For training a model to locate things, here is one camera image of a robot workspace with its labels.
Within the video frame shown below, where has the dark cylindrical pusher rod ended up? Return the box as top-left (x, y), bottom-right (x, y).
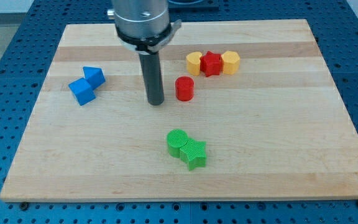
top-left (139, 52), bottom-right (164, 106)

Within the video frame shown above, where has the red cylinder block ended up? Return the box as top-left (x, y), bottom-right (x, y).
top-left (175, 76), bottom-right (194, 101)

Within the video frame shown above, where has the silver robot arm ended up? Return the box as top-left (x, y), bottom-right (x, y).
top-left (108, 0), bottom-right (181, 106)

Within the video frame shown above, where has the red star block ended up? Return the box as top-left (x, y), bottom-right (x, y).
top-left (200, 51), bottom-right (221, 77)

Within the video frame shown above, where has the green star block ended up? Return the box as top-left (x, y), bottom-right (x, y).
top-left (180, 138), bottom-right (207, 171)

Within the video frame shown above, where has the yellow half-moon block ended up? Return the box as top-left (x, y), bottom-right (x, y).
top-left (186, 52), bottom-right (203, 76)

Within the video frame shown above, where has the blue triangle block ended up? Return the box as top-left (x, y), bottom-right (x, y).
top-left (83, 67), bottom-right (106, 90)

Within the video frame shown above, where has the blue cube block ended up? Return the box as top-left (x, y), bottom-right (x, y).
top-left (68, 78), bottom-right (96, 106)

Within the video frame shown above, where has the green cylinder block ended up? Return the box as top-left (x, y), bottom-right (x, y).
top-left (167, 129), bottom-right (188, 158)

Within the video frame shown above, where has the yellow hexagon block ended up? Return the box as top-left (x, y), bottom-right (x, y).
top-left (221, 51), bottom-right (241, 75)

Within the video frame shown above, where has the wooden board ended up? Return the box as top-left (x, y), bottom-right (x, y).
top-left (0, 19), bottom-right (358, 202)

